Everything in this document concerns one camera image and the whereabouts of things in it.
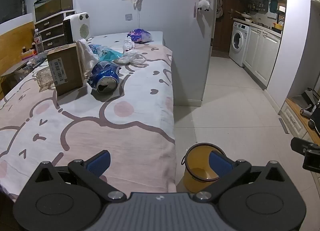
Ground pink printed blanket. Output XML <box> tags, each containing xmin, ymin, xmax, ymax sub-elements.
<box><xmin>0</xmin><ymin>43</ymin><xmax>177</xmax><ymax>195</ymax></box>

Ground crumpled white plastic bag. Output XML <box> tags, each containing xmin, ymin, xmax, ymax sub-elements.
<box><xmin>117</xmin><ymin>49</ymin><xmax>147</xmax><ymax>65</ymax></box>

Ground white heater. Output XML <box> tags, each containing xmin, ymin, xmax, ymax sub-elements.
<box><xmin>62</xmin><ymin>12</ymin><xmax>91</xmax><ymax>44</ymax></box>

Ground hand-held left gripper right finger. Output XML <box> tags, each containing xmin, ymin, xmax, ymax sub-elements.
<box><xmin>194</xmin><ymin>150</ymin><xmax>290</xmax><ymax>203</ymax></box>

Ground white washing machine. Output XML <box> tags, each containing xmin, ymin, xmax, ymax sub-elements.
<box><xmin>229</xmin><ymin>21</ymin><xmax>250</xmax><ymax>67</ymax></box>

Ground white sheep plush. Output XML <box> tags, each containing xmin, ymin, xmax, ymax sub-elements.
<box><xmin>196</xmin><ymin>0</ymin><xmax>210</xmax><ymax>11</ymax></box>

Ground yellow bucket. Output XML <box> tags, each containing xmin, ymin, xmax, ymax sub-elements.
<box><xmin>181</xmin><ymin>142</ymin><xmax>234</xmax><ymax>194</ymax></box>

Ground dark drawer cabinet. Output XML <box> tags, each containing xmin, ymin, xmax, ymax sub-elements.
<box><xmin>34</xmin><ymin>9</ymin><xmax>77</xmax><ymax>52</ymax></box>

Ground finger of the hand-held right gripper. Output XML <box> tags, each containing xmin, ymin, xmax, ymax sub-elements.
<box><xmin>291</xmin><ymin>137</ymin><xmax>320</xmax><ymax>156</ymax></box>

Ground water bottle with red label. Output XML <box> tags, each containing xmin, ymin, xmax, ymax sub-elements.
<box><xmin>34</xmin><ymin>29</ymin><xmax>45</xmax><ymax>54</ymax></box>

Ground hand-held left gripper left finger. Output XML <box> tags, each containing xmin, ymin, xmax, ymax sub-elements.
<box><xmin>34</xmin><ymin>150</ymin><xmax>127</xmax><ymax>203</ymax></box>

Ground low white cabinet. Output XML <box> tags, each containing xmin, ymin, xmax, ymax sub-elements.
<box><xmin>279</xmin><ymin>97</ymin><xmax>320</xmax><ymax>141</ymax></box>

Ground clear plastic bottle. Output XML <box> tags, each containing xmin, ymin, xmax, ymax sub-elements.
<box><xmin>36</xmin><ymin>67</ymin><xmax>55</xmax><ymax>90</ymax></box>

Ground spice rack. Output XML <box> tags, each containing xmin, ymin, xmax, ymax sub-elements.
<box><xmin>247</xmin><ymin>1</ymin><xmax>269</xmax><ymax>12</ymax></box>

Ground white plastic bag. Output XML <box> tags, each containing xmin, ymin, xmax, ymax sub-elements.
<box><xmin>117</xmin><ymin>49</ymin><xmax>147</xmax><ymax>65</ymax></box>
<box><xmin>76</xmin><ymin>39</ymin><xmax>99</xmax><ymax>76</ymax></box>

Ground brown wooden door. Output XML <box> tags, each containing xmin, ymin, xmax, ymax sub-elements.
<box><xmin>214</xmin><ymin>0</ymin><xmax>235</xmax><ymax>54</ymax></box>

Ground brown cardboard box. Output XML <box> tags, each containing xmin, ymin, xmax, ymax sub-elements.
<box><xmin>47</xmin><ymin>42</ymin><xmax>85</xmax><ymax>96</ymax></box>

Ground purple snack bag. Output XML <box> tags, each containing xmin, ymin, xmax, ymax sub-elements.
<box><xmin>126</xmin><ymin>29</ymin><xmax>152</xmax><ymax>44</ymax></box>

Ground white tissue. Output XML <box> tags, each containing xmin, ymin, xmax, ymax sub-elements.
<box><xmin>123</xmin><ymin>37</ymin><xmax>135</xmax><ymax>50</ymax></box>

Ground crushed blue can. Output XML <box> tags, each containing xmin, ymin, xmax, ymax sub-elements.
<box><xmin>87</xmin><ymin>61</ymin><xmax>120</xmax><ymax>95</ymax></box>

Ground white kitchen cabinets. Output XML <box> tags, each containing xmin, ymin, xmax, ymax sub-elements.
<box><xmin>242</xmin><ymin>24</ymin><xmax>283</xmax><ymax>90</ymax></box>

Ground grey bed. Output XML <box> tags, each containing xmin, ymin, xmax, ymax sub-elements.
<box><xmin>90</xmin><ymin>31</ymin><xmax>164</xmax><ymax>46</ymax></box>

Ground glass fish tank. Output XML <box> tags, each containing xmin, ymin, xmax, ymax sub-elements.
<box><xmin>34</xmin><ymin>0</ymin><xmax>73</xmax><ymax>22</ymax></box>

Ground blue plastic bag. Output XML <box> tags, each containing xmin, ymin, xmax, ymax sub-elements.
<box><xmin>89</xmin><ymin>43</ymin><xmax>124</xmax><ymax>62</ymax></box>

